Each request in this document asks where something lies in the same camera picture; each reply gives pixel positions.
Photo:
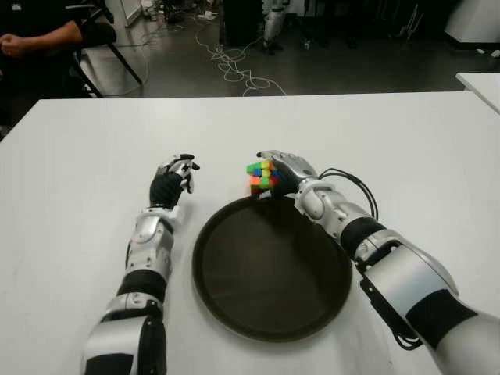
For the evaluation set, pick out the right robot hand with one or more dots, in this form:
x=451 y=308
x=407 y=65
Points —
x=293 y=172

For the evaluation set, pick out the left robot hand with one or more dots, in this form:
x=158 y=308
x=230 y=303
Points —
x=166 y=187

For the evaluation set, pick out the multicoloured Rubik's cube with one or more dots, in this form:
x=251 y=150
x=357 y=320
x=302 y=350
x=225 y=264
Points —
x=261 y=177

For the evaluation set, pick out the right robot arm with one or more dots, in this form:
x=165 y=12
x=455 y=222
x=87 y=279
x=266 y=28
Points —
x=390 y=265

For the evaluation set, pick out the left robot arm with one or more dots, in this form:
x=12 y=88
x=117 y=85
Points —
x=148 y=250

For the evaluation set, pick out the dark round plate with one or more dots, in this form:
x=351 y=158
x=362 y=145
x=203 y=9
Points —
x=271 y=269

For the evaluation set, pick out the silver humanoid robot legs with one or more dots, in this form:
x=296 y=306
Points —
x=273 y=23

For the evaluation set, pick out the black cabinet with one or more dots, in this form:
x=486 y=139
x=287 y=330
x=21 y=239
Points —
x=242 y=21

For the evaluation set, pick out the black chair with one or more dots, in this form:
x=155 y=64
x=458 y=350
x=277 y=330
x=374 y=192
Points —
x=101 y=33

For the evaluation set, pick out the white power strip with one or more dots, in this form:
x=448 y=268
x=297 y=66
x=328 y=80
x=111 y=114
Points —
x=208 y=15

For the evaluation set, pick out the white board panel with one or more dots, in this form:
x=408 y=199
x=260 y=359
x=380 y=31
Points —
x=127 y=9

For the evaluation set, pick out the grey metal stand legs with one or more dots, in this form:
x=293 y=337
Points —
x=411 y=29

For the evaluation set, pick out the person in black shirt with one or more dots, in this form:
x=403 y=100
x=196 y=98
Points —
x=47 y=39

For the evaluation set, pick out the white side table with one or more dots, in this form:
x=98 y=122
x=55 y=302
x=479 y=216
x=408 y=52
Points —
x=482 y=88

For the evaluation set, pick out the white machine housing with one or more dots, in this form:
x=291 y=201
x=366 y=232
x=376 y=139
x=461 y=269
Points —
x=476 y=19

